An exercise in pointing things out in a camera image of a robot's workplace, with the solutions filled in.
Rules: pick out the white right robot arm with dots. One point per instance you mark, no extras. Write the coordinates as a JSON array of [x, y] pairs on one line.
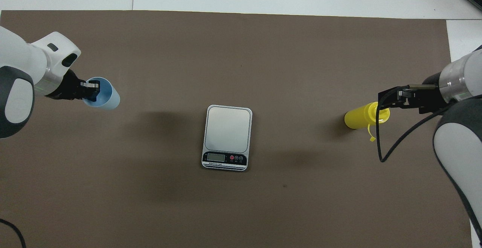
[[457, 142]]

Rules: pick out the yellow squeeze bottle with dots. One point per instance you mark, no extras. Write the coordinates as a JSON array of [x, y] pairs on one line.
[[359, 116]]

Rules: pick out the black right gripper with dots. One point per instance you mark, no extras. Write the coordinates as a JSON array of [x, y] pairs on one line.
[[429, 97]]

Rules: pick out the light blue plastic cup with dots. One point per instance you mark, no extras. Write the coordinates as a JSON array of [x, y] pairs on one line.
[[109, 99]]

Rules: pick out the brown table mat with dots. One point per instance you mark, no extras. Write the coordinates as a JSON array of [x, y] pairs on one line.
[[241, 71]]

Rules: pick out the silver digital kitchen scale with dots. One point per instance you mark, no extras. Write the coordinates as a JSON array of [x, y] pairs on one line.
[[227, 135]]

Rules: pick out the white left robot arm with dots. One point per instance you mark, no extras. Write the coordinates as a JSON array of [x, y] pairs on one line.
[[22, 78]]

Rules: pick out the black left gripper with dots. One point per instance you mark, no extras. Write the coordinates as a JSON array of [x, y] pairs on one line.
[[67, 88]]

